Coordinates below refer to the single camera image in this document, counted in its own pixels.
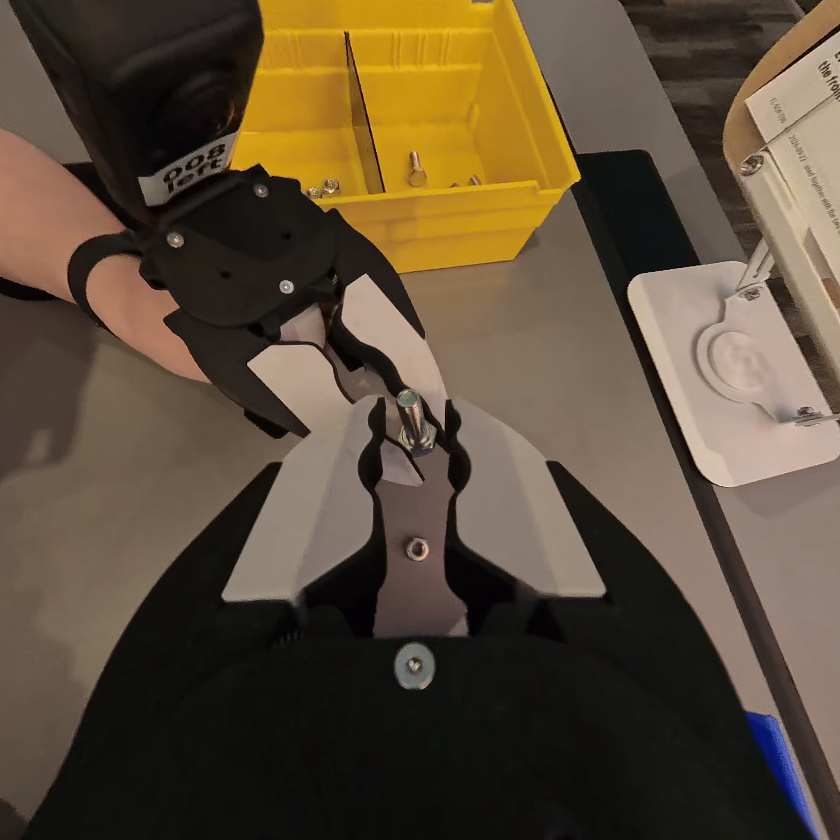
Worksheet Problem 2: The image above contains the person's left hand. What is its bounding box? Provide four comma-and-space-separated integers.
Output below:
88, 252, 214, 385

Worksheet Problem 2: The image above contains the white stand base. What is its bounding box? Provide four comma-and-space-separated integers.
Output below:
626, 236, 840, 489

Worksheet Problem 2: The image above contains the blue plastic bin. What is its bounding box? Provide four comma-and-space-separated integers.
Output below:
745, 712, 821, 840

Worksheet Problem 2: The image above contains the black bin divider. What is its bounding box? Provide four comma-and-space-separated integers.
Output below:
344, 29, 387, 196

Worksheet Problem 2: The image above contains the person's left forearm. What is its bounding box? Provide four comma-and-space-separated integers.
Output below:
0, 128, 126, 309

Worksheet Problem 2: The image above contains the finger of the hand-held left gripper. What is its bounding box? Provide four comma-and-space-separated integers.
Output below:
245, 340, 368, 437
327, 272, 452, 422

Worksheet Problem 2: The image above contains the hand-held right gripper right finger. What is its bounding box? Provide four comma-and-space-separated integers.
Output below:
443, 395, 607, 599

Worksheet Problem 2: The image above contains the yellow plastic bin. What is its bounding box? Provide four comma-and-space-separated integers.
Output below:
226, 0, 581, 275

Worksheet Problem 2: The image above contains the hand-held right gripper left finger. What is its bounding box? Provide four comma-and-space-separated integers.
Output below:
220, 395, 389, 605

